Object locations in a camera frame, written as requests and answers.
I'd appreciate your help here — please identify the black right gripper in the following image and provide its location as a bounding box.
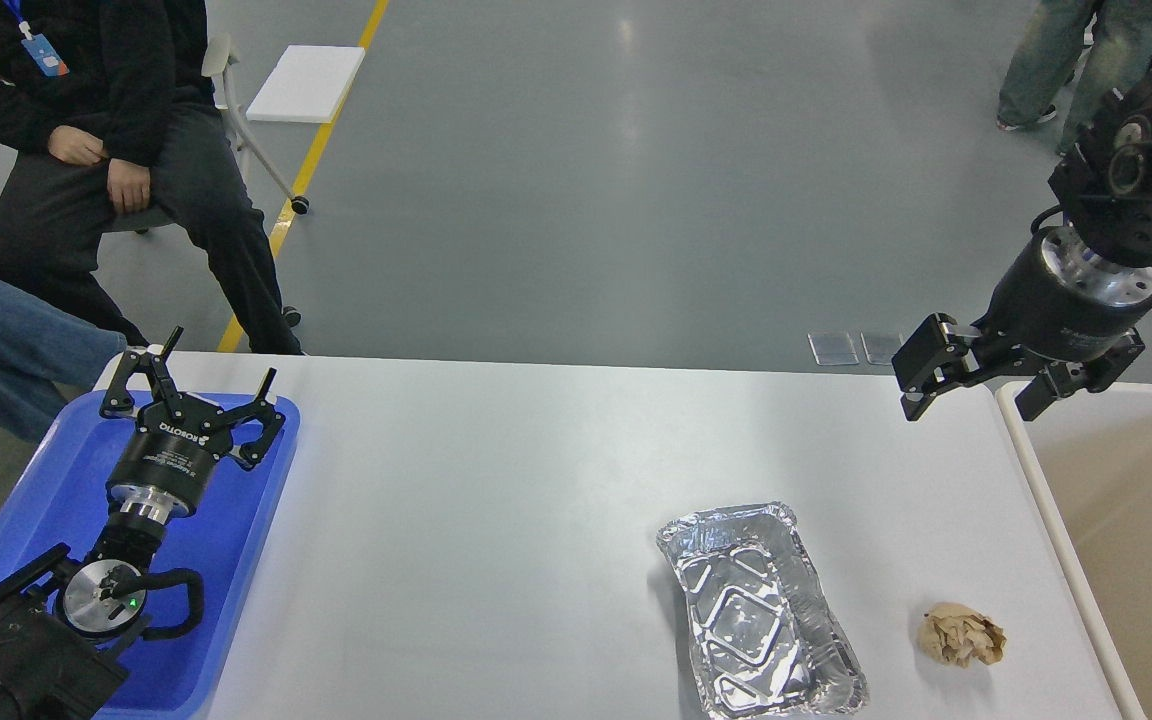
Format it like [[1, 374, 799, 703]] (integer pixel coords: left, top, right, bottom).
[[892, 225, 1152, 420]]

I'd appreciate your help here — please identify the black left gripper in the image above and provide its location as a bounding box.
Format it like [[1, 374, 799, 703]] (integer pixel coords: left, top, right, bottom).
[[100, 326, 287, 520]]

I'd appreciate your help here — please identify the aluminium foil tray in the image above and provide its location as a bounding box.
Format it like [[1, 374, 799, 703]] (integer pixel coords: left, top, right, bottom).
[[655, 502, 870, 719]]

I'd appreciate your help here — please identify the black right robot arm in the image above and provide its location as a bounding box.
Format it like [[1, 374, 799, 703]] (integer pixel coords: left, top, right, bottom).
[[892, 70, 1152, 420]]

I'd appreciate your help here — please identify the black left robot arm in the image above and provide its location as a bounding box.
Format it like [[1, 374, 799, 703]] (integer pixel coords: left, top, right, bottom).
[[0, 341, 298, 719]]

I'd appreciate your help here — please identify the right metal floor plate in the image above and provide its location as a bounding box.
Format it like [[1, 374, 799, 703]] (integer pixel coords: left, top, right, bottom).
[[861, 331, 905, 366]]

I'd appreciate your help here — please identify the metal floor plate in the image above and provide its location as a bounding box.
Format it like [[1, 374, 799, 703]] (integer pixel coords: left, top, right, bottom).
[[808, 331, 861, 366], [861, 331, 905, 366]]

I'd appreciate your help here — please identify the beige plastic bin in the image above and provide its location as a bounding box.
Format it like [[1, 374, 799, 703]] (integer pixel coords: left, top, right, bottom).
[[996, 382, 1152, 719]]

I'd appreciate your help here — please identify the blue plastic tray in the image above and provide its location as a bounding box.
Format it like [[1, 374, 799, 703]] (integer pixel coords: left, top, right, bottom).
[[0, 392, 300, 719]]

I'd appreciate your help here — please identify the person in blue jeans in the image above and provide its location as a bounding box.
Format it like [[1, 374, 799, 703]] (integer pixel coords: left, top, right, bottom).
[[0, 281, 129, 444]]

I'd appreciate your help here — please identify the left metal floor plate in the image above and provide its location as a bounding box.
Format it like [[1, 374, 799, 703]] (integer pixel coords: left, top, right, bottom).
[[808, 331, 861, 366]]

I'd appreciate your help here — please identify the crumpled brown paper ball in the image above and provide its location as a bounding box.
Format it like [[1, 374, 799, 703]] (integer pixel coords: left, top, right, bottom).
[[916, 602, 1006, 667]]

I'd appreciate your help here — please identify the seated person in black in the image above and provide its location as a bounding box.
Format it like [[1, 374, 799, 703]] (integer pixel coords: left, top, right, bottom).
[[0, 1, 302, 355]]

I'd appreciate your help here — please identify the standing person in jeans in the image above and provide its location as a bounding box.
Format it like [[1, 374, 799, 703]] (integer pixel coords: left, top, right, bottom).
[[996, 1, 1152, 156]]

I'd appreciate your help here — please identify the chair with white tablet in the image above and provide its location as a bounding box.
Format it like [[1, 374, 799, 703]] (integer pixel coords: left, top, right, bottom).
[[101, 35, 367, 236]]

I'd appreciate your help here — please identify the blue lanyard badge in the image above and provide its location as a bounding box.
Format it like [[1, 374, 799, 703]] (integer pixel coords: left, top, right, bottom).
[[3, 0, 70, 77]]

